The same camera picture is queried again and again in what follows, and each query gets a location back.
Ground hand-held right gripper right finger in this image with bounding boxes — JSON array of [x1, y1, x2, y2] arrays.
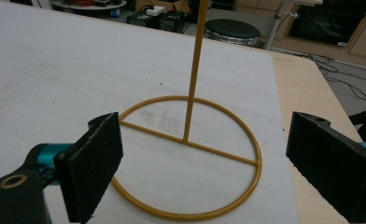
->
[[286, 110, 366, 224]]

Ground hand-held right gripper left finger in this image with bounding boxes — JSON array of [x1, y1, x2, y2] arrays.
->
[[53, 111, 125, 224]]

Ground yellow metal ring-base stand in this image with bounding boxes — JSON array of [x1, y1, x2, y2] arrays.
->
[[109, 0, 263, 223]]

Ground white table mat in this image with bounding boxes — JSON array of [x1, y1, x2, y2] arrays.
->
[[0, 0, 301, 224]]

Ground black cabinet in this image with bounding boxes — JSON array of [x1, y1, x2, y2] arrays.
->
[[288, 0, 366, 47]]

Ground white metal table leg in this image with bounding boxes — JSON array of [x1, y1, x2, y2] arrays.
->
[[262, 0, 299, 51]]

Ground white round table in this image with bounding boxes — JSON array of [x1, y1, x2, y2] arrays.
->
[[49, 0, 128, 19]]

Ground black round stool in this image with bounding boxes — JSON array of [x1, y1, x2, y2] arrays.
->
[[204, 18, 262, 49]]

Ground black equipment box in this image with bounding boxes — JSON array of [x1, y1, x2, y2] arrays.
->
[[126, 10, 189, 34]]

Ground white power adapter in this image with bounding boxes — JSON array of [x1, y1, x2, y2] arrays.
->
[[145, 5, 166, 17]]

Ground black floor cables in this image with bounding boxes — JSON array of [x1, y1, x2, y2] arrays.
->
[[305, 51, 366, 106]]

